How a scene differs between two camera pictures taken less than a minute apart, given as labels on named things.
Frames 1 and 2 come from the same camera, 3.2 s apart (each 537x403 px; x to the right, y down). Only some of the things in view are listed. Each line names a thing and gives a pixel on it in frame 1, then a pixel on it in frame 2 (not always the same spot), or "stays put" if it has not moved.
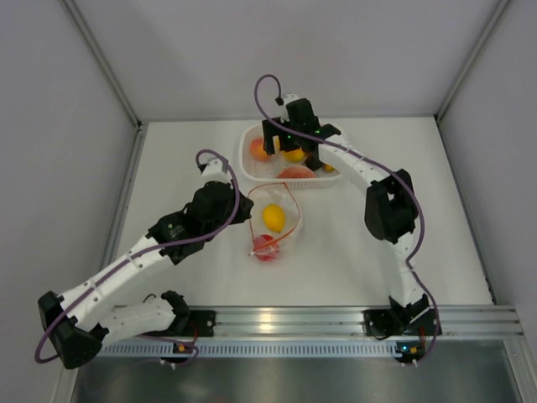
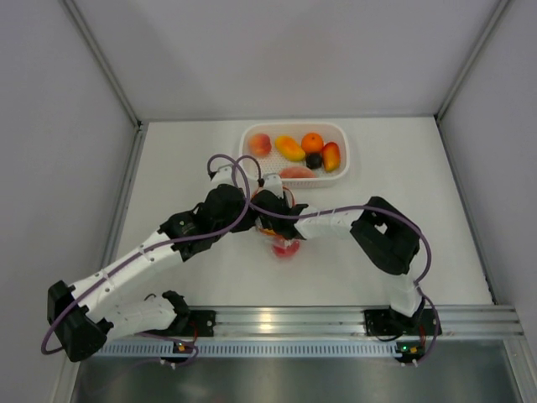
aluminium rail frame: (300, 323) stays put
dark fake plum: (313, 163) stays put
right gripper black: (273, 129) → (265, 222)
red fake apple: (265, 248) → (284, 248)
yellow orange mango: (295, 155) stays put
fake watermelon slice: (297, 172) stays put
